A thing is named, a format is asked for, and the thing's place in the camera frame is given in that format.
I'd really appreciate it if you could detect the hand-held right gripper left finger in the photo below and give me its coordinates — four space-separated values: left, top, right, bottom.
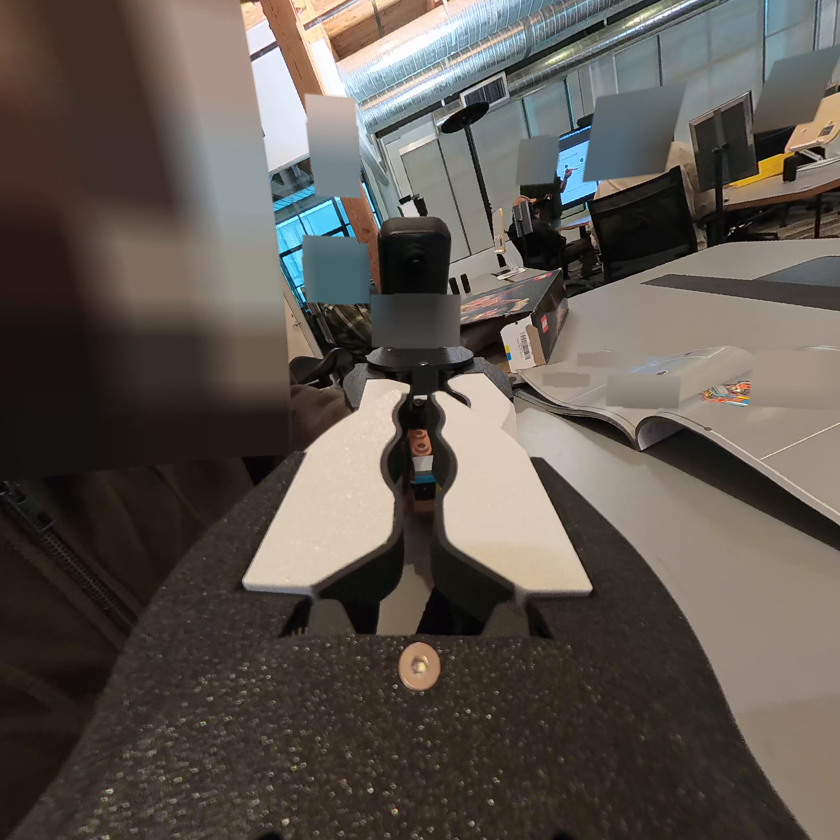
241 390 404 598

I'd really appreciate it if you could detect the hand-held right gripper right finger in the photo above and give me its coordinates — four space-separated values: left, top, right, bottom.
433 390 596 599

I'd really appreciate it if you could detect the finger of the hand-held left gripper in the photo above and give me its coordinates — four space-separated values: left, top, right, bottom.
458 372 517 450
356 379 400 413

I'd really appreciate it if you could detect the colourful toy brick model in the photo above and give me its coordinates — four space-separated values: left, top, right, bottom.
406 427 439 521

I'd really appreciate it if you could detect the person's left forearm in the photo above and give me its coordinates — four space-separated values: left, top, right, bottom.
289 381 358 460

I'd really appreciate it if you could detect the grey desk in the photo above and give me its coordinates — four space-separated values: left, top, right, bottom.
377 238 840 840

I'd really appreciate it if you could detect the wooden office desk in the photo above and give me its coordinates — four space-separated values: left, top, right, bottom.
696 154 840 240

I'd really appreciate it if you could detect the black toy set box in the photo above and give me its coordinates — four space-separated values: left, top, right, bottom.
459 268 569 366

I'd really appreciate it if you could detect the person's brown jacket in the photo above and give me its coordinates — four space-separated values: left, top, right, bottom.
0 453 293 840

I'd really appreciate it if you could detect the black office chair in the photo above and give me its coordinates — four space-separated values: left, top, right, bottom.
586 165 700 284

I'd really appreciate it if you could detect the black floor lamp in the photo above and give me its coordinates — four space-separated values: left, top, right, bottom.
440 101 500 263

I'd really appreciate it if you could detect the open instruction booklet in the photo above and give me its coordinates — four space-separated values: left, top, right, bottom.
514 344 840 529

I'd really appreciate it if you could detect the wooden column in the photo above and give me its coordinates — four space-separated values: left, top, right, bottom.
261 0 383 296

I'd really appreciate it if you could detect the grey monitor on stand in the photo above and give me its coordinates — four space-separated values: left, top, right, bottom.
688 91 756 211

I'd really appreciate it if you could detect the beige backed monitor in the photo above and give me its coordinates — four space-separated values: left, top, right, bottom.
786 98 840 158

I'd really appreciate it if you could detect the wall display screen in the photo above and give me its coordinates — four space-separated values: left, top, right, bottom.
556 128 599 204

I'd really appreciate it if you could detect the small duct vent grille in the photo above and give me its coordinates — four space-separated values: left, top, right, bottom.
459 72 510 110

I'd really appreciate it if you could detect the silver ventilation duct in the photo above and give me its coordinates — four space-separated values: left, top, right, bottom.
357 7 840 132
338 0 664 109

